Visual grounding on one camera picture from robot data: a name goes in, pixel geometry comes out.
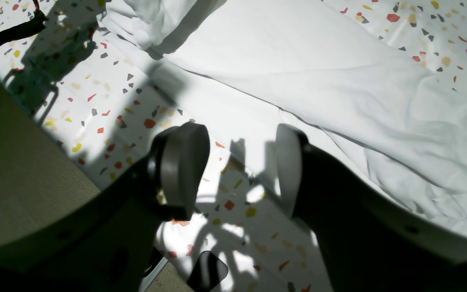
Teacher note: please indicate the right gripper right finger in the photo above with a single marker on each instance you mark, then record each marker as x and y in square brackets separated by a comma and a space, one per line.
[368, 243]

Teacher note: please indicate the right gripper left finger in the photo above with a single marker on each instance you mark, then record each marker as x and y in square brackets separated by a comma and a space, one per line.
[105, 245]

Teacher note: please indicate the white T-shirt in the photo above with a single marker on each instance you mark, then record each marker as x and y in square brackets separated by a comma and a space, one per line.
[243, 66]

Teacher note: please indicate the terrazzo pattern tablecloth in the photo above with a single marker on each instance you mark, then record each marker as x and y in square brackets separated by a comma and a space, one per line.
[102, 110]

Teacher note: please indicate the black orange bar clamp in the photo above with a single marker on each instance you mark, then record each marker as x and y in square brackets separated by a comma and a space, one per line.
[26, 29]

